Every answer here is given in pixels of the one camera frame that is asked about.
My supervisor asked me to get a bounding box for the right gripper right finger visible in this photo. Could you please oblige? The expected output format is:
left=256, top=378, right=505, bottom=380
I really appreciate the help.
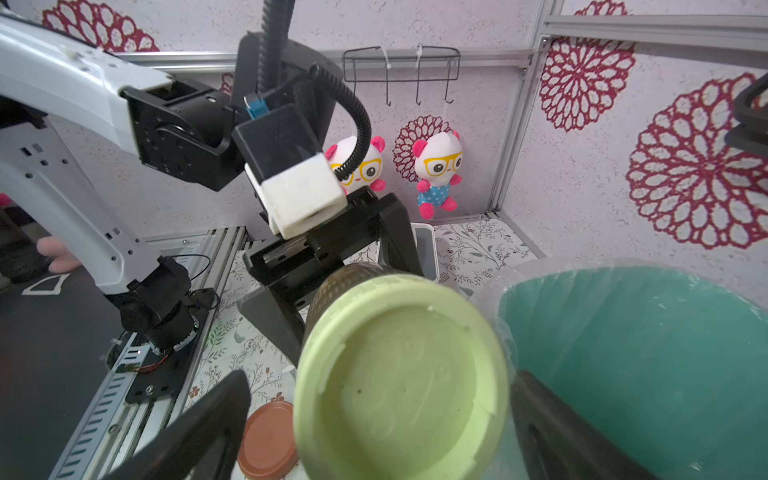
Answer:
left=510, top=371, right=655, bottom=479

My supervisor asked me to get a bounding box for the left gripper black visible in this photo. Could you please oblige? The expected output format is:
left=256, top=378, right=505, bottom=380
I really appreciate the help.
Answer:
left=237, top=187, right=423, bottom=367

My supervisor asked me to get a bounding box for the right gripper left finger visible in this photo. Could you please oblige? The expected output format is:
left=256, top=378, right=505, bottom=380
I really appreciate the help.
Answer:
left=108, top=370, right=251, bottom=479

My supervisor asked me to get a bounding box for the brown jar lid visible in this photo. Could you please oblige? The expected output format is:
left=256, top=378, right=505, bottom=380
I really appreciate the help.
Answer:
left=237, top=401, right=299, bottom=480

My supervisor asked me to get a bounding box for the green lid peanut jar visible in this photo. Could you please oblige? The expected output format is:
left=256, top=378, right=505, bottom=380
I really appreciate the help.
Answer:
left=293, top=263, right=510, bottom=479

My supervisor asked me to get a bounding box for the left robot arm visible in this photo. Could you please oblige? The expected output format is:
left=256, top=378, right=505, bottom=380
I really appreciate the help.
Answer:
left=1, top=1, right=422, bottom=361

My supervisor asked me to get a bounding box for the plush toy red striped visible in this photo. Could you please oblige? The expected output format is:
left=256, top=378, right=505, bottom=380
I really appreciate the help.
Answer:
left=325, top=136, right=386, bottom=194

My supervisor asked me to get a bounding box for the green trash bin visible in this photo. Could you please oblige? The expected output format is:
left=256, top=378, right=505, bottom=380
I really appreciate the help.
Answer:
left=498, top=266, right=767, bottom=479

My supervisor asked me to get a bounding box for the plush toy blue dotted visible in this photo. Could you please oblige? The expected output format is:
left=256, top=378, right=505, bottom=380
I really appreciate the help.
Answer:
left=411, top=131, right=464, bottom=220

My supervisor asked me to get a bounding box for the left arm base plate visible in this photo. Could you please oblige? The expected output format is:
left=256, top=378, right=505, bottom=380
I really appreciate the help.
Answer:
left=112, top=288, right=220, bottom=405

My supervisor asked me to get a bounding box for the black wire wall rack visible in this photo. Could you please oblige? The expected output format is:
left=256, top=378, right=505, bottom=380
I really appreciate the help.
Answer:
left=341, top=44, right=462, bottom=107

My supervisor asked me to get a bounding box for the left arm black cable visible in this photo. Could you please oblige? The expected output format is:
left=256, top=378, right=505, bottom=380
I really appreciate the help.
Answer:
left=257, top=0, right=373, bottom=184

